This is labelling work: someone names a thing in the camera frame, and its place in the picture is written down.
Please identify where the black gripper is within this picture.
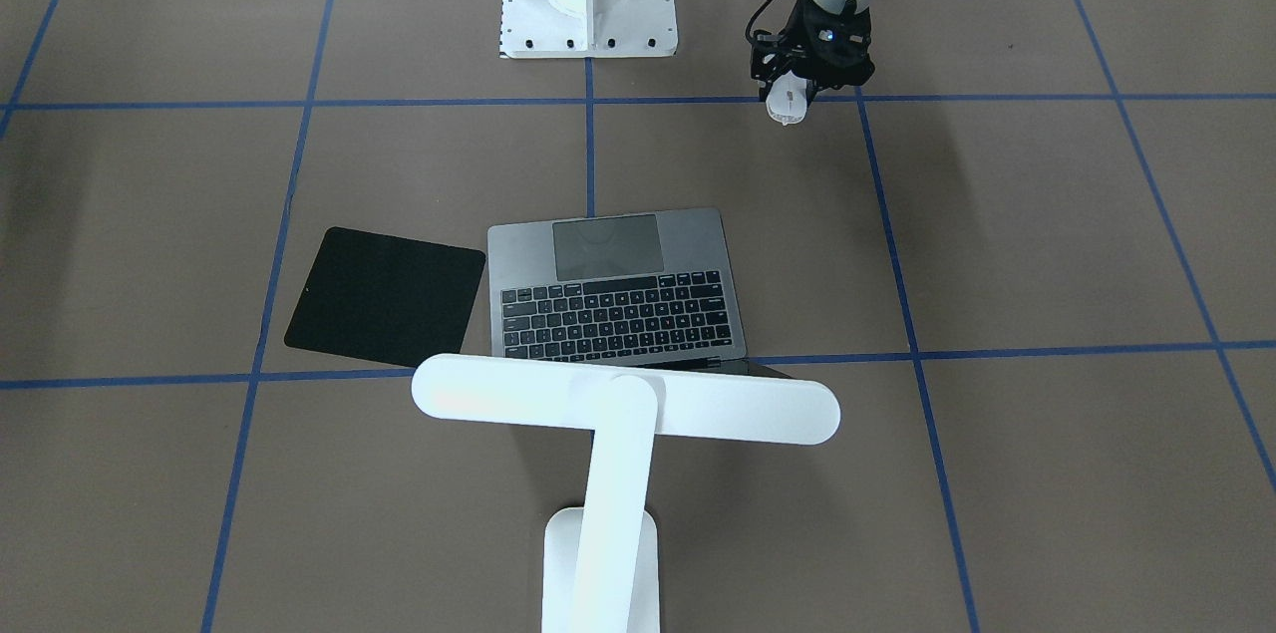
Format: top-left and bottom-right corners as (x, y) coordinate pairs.
(749, 0), (875, 101)

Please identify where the white computer mouse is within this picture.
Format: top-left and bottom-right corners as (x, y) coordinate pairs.
(763, 73), (809, 126)

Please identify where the grey laptop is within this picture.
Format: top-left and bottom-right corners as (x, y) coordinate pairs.
(487, 207), (775, 376)

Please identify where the black mouse pad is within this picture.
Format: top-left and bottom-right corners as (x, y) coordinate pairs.
(283, 227), (486, 368)

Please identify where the white desk lamp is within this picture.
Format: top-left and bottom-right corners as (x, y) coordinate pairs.
(411, 354), (841, 632)

